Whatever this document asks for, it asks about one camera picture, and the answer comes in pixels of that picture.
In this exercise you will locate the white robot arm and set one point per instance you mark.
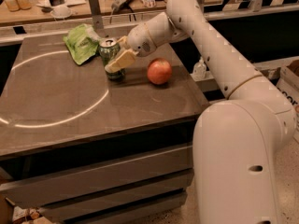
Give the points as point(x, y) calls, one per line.
point(235, 140)

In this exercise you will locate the grey metal post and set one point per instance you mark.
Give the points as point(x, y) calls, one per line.
point(96, 14)

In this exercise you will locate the cardboard box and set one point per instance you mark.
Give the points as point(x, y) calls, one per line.
point(288, 84)

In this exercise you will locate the clear sanitizer bottle left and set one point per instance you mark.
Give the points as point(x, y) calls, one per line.
point(199, 70)

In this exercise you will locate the green soda can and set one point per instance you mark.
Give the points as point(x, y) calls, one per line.
point(108, 49)

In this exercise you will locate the grey power strip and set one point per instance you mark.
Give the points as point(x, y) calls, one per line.
point(117, 5)

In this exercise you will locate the green chip bag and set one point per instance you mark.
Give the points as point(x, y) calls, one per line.
point(82, 43)

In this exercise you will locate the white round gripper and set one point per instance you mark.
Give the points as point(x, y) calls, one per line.
point(140, 41)

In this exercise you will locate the red apple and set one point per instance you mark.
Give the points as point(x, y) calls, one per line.
point(159, 71)

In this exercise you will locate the grey drawer cabinet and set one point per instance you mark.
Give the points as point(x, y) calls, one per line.
point(87, 150)

